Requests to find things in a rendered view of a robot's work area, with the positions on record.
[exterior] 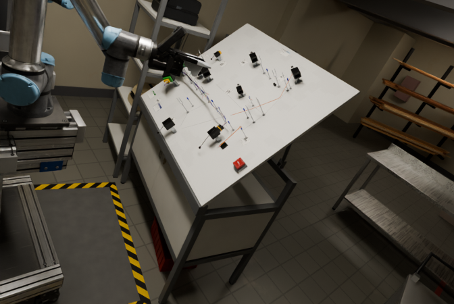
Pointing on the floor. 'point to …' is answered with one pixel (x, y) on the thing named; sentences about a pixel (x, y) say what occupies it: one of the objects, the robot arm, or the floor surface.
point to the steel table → (403, 163)
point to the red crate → (165, 259)
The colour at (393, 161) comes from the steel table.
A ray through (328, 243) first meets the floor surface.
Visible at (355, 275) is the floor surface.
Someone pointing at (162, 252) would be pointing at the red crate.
